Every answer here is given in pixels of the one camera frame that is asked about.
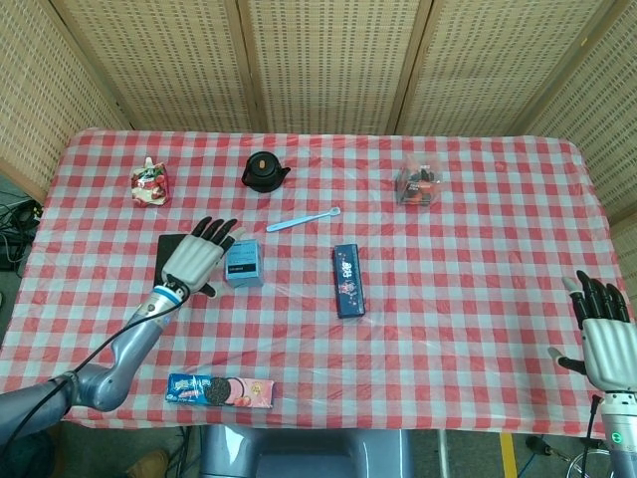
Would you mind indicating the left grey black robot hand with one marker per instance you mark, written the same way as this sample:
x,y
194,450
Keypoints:
x,y
191,259

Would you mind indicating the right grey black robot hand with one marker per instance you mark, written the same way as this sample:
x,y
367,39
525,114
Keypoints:
x,y
609,348

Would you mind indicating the small light blue box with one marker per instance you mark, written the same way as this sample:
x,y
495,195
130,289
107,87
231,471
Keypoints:
x,y
245,264

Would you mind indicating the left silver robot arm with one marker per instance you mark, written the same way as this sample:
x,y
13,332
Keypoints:
x,y
119,358

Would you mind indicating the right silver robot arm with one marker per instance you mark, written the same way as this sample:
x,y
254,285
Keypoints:
x,y
619,433

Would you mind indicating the Oreo cookie package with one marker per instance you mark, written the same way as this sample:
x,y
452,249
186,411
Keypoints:
x,y
219,391

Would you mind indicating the long dark blue box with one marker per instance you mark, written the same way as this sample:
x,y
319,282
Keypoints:
x,y
350,281

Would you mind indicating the red white checkered tablecloth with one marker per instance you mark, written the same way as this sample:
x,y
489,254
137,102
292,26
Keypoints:
x,y
448,299

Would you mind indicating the red white strawberry pouch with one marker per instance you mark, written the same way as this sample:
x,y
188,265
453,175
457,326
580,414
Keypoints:
x,y
149,184

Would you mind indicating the black teapot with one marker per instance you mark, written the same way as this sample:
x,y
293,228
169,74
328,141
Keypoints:
x,y
262,173

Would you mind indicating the light blue toothbrush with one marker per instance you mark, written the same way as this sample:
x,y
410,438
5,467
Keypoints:
x,y
298,221

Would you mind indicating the grey robot torso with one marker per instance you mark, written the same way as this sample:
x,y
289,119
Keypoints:
x,y
298,453

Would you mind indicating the woven rattan folding screen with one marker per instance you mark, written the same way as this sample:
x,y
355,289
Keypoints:
x,y
323,65

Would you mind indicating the clear bag of snacks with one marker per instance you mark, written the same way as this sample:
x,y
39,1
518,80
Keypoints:
x,y
417,181

